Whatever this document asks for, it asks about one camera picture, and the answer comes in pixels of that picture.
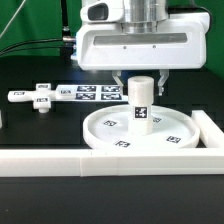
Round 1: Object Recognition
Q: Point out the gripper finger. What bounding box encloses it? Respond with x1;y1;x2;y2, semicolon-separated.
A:
112;70;124;94
157;69;169;96

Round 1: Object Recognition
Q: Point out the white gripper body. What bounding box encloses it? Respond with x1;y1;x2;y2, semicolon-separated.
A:
75;0;210;70

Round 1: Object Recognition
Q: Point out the white round table top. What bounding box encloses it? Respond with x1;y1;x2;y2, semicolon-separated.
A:
83;105;200;151

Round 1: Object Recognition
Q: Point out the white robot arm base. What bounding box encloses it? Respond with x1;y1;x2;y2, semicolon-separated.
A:
71;35;78;62

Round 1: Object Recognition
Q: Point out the white marker sheet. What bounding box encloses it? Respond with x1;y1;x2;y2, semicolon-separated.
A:
56;85;128;102

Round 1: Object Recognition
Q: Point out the white cross-shaped table base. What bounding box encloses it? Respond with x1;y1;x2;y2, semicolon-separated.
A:
8;83;75;113

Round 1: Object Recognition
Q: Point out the black cable bundle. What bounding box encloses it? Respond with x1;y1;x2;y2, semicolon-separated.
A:
0;37;76;58

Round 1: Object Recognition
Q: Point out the white right fence rail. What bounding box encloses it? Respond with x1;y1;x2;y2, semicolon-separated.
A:
191;110;224;148

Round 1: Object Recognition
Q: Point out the white fence rail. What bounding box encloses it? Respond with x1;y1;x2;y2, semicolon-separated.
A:
191;110;224;148
0;148;224;177

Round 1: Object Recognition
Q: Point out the grey thin cable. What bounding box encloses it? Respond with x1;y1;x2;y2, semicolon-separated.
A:
0;0;28;39

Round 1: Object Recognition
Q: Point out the white front fence rail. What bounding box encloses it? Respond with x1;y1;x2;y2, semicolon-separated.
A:
0;148;224;177

